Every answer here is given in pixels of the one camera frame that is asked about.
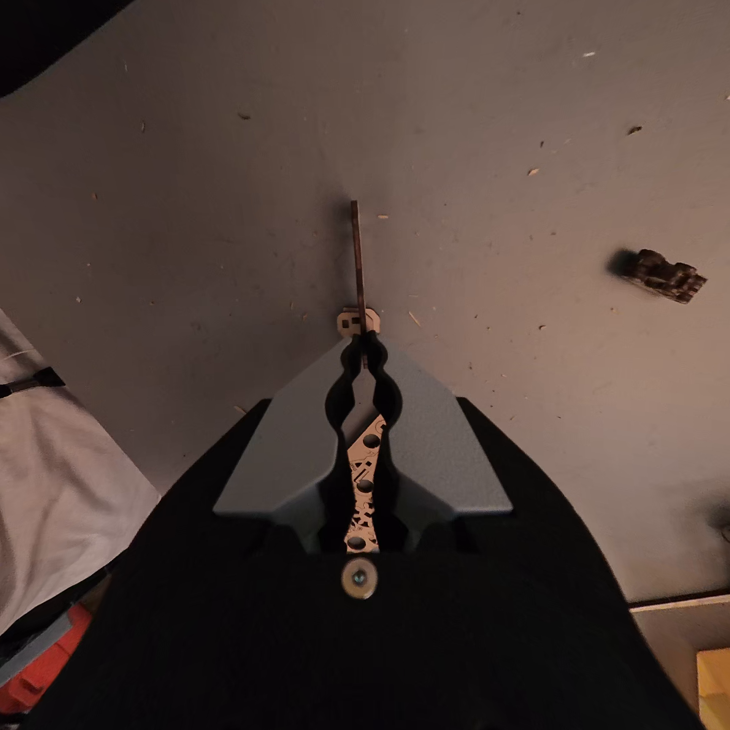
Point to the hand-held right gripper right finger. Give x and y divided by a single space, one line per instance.
445 456

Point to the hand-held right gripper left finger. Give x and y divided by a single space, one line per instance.
274 456

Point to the small wooden plate square holes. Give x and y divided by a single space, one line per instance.
347 322

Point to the thin wooden strip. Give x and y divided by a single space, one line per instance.
358 256

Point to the laser-cut plywood parts sheet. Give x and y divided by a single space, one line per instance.
360 462

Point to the person's white shirt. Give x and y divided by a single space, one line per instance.
63 485

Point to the small wooden gear assembly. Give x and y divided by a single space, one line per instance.
664 276

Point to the orange reflective vest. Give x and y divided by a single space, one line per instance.
28 690

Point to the yellow box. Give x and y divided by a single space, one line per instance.
716 690

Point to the black rounded object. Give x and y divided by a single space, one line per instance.
45 34

